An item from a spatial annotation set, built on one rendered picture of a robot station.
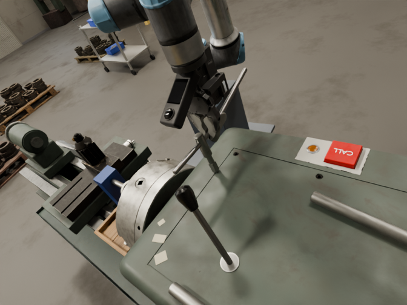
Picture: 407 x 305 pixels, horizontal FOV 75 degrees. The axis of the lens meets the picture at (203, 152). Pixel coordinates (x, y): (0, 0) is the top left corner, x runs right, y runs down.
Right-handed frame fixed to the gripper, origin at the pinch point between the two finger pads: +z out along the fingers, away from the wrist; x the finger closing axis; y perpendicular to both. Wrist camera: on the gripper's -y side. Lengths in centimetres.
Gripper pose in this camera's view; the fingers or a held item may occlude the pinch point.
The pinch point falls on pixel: (211, 139)
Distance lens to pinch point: 63.4
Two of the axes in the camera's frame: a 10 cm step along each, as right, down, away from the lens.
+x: -7.7, -2.2, 6.0
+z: 3.1, 6.8, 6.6
